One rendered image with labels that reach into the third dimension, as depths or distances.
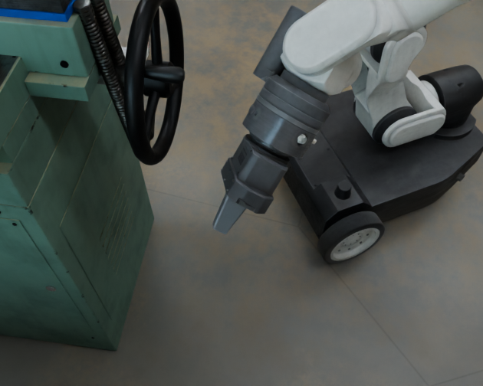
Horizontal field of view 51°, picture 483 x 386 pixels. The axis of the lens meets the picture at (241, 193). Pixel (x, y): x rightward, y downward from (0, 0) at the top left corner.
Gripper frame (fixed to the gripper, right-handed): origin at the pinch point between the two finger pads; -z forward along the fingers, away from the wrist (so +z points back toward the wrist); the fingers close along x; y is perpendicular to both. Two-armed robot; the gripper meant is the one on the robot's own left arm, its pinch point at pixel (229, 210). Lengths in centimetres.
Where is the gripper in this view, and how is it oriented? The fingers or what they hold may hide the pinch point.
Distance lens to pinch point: 67.2
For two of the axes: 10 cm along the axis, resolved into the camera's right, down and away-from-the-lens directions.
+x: -1.2, -3.6, 9.2
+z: 5.0, -8.3, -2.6
